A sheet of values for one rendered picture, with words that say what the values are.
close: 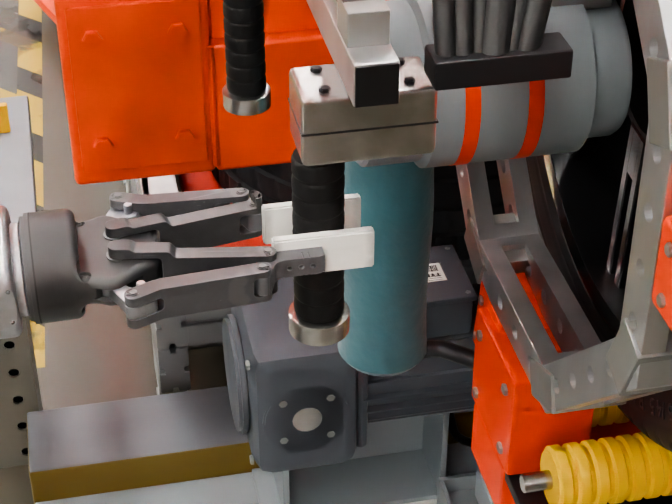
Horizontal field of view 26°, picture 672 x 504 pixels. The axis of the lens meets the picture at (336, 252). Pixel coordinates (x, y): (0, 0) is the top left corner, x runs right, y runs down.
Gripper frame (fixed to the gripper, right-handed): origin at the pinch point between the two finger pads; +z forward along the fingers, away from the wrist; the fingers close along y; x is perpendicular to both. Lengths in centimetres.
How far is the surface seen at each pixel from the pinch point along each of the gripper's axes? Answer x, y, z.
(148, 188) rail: -44, -79, -7
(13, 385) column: -69, -73, -27
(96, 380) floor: -83, -90, -17
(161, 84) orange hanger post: -19, -59, -6
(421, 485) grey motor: -74, -49, 23
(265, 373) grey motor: -44, -39, 2
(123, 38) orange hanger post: -13, -59, -9
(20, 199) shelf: -38, -70, -23
